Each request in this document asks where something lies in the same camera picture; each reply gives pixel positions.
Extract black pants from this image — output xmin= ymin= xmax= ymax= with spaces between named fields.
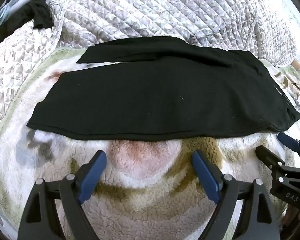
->
xmin=27 ymin=36 xmax=300 ymax=141

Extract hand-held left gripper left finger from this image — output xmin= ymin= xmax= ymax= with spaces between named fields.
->
xmin=17 ymin=150 xmax=108 ymax=240

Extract grey white quilted bedspread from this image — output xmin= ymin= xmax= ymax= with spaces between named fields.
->
xmin=0 ymin=0 xmax=298 ymax=140

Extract person's right hand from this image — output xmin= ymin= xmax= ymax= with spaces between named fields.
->
xmin=285 ymin=204 xmax=300 ymax=233

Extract dark cloth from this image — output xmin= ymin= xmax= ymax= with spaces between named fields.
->
xmin=0 ymin=1 xmax=54 ymax=43

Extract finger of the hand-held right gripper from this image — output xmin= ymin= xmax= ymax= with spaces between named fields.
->
xmin=277 ymin=132 xmax=300 ymax=160
xmin=255 ymin=145 xmax=300 ymax=178

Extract floral fleece blanket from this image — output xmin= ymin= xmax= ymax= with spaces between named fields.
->
xmin=0 ymin=45 xmax=300 ymax=240

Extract light blue cloth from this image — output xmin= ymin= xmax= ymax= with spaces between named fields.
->
xmin=0 ymin=0 xmax=28 ymax=45

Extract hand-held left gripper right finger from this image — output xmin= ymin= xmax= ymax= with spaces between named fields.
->
xmin=191 ymin=149 xmax=282 ymax=240

